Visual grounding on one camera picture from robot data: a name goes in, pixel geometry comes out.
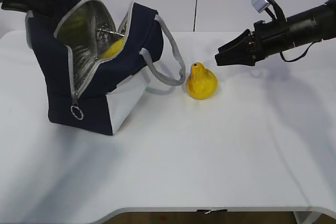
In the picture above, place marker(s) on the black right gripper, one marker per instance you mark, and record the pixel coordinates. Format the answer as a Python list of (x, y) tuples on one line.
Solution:
[(266, 39)]

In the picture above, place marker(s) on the yellow pear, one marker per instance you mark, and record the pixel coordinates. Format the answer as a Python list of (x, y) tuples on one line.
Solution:
[(201, 83)]

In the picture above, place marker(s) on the yellow banana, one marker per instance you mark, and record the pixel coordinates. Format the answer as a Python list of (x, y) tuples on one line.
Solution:
[(113, 49)]

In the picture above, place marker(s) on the navy blue lunch bag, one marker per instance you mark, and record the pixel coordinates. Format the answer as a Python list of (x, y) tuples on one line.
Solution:
[(96, 94)]

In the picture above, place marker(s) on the white table leg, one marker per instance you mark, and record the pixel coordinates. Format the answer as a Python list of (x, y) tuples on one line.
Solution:
[(306, 217)]

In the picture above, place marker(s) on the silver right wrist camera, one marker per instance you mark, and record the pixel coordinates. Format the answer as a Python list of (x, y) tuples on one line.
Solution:
[(260, 5)]

